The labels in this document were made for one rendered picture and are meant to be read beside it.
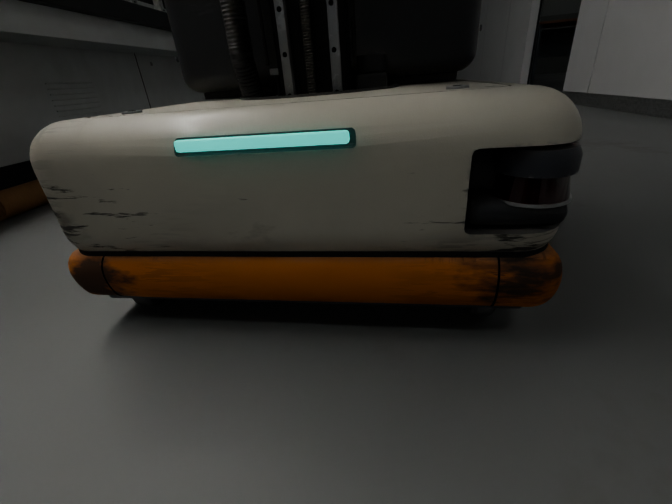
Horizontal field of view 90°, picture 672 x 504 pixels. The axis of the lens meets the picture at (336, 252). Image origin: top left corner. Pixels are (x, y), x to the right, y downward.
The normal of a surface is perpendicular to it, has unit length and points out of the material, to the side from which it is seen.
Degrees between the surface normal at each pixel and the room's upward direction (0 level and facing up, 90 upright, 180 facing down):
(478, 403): 0
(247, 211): 90
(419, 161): 90
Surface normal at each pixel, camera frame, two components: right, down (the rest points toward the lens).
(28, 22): 0.99, -0.01
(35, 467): -0.07, -0.89
